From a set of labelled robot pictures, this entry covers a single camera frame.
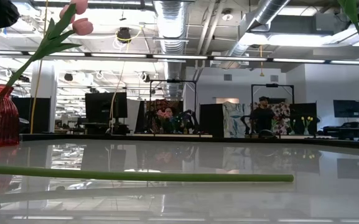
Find pink tulip flower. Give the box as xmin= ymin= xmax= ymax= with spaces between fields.
xmin=4 ymin=4 xmax=77 ymax=90

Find red tulip green stem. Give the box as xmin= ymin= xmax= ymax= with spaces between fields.
xmin=337 ymin=0 xmax=359 ymax=75

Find yellow tulips in vase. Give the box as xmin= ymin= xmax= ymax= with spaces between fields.
xmin=300 ymin=115 xmax=314 ymax=136

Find person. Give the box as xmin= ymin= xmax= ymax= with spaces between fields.
xmin=249 ymin=95 xmax=276 ymax=134
xmin=163 ymin=107 xmax=175 ymax=121

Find pink flower bouquet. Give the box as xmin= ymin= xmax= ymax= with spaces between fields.
xmin=156 ymin=109 xmax=173 ymax=133

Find dark floral screen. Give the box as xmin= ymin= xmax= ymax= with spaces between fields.
xmin=144 ymin=99 xmax=185 ymax=134

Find black divider panel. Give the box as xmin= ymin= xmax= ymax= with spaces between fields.
xmin=289 ymin=102 xmax=319 ymax=135
xmin=199 ymin=103 xmax=225 ymax=139

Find white teal patterned screen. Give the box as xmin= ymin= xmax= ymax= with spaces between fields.
xmin=222 ymin=101 xmax=251 ymax=139

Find black monitor back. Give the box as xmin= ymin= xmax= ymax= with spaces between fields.
xmin=85 ymin=91 xmax=128 ymax=124

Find pink tulip bottom left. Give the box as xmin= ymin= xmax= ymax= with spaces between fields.
xmin=0 ymin=163 xmax=295 ymax=184

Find black ceiling dome device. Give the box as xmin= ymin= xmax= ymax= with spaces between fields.
xmin=116 ymin=27 xmax=132 ymax=44

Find burgundy white floral screen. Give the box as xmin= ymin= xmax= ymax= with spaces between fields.
xmin=253 ymin=102 xmax=292 ymax=135

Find round ceiling sensor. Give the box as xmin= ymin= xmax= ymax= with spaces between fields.
xmin=221 ymin=9 xmax=235 ymax=22

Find black partition panel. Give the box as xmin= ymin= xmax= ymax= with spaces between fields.
xmin=11 ymin=96 xmax=52 ymax=134

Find black printer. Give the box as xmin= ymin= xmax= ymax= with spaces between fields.
xmin=322 ymin=121 xmax=359 ymax=140

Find black camera rig frame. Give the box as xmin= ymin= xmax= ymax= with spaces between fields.
xmin=149 ymin=79 xmax=198 ymax=134
xmin=250 ymin=83 xmax=295 ymax=134

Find silver ribbed air duct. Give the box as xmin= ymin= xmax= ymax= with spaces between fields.
xmin=154 ymin=0 xmax=189 ymax=100

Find black aluminium table frame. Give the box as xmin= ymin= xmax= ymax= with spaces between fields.
xmin=20 ymin=133 xmax=359 ymax=150

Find silver spiral air duct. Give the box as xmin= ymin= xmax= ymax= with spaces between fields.
xmin=219 ymin=0 xmax=292 ymax=69

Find yellow hanging cable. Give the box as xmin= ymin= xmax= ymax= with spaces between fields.
xmin=29 ymin=0 xmax=49 ymax=135

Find dark wall monitor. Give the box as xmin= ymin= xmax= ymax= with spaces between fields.
xmin=333 ymin=99 xmax=359 ymax=119

